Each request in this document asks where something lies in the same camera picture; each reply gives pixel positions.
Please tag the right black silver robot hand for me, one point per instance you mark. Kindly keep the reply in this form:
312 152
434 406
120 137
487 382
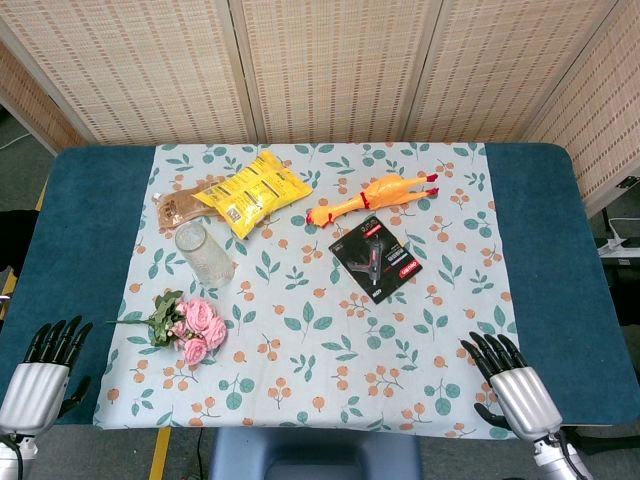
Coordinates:
525 397

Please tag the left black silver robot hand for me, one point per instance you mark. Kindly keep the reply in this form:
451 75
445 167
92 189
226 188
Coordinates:
35 395

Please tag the pink rose bouquet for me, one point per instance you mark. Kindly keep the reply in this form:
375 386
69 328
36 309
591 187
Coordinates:
197 322

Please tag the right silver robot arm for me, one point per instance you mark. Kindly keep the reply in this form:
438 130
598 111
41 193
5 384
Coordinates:
560 457

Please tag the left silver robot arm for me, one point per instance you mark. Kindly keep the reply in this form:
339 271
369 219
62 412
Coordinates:
17 455

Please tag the clear glass cup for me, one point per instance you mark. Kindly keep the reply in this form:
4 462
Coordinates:
205 255

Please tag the blue table cover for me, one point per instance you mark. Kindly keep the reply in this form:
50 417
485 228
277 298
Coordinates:
550 260

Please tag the black glue gun package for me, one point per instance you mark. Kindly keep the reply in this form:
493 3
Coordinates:
375 260

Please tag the floral leaf print tablecloth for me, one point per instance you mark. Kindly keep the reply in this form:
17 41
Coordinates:
310 360

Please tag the brown paper pouch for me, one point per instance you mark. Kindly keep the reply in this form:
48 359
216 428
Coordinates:
175 207

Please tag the yellow rubber chicken toy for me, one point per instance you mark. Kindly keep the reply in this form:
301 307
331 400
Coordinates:
380 195

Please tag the woven folding screen panel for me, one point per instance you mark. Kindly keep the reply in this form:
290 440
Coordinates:
30 105
610 110
335 70
505 70
140 70

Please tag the yellow snack bag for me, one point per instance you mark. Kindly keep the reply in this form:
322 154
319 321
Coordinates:
255 192

